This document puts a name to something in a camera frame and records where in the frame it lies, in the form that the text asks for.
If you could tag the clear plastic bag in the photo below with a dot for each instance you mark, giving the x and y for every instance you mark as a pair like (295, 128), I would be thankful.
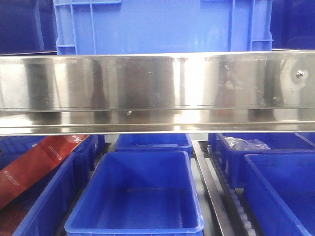
(241, 144)

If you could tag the blue bin centre rear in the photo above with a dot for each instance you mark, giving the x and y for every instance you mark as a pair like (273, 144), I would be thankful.
(155, 142)

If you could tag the blue bin left rear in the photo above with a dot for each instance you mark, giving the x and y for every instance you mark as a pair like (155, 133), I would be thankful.
(11, 147)

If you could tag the blue bin left front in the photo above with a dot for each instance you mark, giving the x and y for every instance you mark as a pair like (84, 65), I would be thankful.
(39, 210)

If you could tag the dark blue crate upper right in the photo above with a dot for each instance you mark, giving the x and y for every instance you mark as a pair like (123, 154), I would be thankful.
(293, 24)

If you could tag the roller track rail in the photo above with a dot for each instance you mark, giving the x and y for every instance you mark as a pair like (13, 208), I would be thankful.
(224, 209)

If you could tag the blue bin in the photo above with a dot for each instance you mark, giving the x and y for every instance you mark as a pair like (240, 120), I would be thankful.
(233, 161)
(139, 194)
(11, 147)
(39, 210)
(155, 142)
(280, 190)

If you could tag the blue bin centre front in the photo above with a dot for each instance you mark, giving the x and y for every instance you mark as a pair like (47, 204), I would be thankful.
(139, 194)

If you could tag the stainless steel shelf beam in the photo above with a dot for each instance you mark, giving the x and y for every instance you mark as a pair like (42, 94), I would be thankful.
(158, 93)

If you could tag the dark blue crate upper left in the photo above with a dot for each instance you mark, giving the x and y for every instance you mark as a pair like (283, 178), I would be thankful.
(27, 26)

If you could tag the shelf beam bolt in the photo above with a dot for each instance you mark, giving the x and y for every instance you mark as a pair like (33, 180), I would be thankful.
(299, 73)

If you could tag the blue bin right front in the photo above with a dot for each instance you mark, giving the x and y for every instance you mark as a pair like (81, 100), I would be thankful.
(280, 190)

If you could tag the dark blue crate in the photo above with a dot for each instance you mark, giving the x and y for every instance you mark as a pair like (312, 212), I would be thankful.
(27, 26)
(293, 24)

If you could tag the red cardboard package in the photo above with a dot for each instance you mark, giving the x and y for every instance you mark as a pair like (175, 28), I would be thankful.
(35, 164)

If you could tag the blue bin right rear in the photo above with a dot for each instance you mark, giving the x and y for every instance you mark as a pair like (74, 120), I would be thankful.
(233, 161)

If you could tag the large blue crate upper shelf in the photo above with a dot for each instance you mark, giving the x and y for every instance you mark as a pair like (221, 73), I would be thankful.
(92, 27)

